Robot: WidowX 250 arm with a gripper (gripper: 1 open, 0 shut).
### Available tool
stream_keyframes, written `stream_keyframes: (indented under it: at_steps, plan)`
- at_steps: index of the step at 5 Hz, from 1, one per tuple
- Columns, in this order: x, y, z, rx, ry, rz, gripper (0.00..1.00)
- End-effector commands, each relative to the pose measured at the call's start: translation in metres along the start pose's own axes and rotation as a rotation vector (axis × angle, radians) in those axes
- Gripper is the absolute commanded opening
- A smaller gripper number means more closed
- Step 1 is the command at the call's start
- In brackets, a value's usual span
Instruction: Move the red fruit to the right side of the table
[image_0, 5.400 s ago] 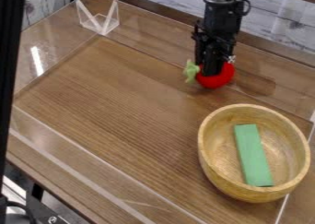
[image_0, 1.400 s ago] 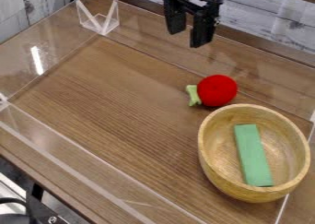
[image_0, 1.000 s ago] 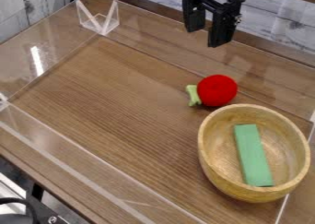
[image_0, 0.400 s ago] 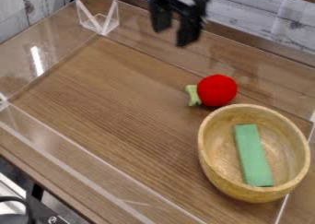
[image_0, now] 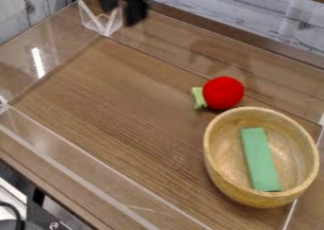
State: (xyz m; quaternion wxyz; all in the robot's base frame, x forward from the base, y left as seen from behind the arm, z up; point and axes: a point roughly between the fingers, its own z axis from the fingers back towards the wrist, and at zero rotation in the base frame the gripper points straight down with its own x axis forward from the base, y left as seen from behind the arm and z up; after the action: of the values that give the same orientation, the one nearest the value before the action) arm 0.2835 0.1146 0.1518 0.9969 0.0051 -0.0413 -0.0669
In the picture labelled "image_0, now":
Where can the black table leg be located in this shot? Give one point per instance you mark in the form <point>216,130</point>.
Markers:
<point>38,197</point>

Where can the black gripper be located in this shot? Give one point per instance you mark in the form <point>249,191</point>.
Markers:
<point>135,10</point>

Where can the red plush fruit green leaf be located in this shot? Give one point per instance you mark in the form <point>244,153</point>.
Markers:
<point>220,93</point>

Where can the clear acrylic corner bracket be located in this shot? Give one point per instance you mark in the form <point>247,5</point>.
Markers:
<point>105,24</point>

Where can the green rectangular block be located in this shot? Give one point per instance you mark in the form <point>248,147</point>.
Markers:
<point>263,172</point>

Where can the wooden bowl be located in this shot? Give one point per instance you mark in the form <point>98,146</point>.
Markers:
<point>293,150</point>

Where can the clear acrylic tray wall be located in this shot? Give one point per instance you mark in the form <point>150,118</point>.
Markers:
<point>94,190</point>

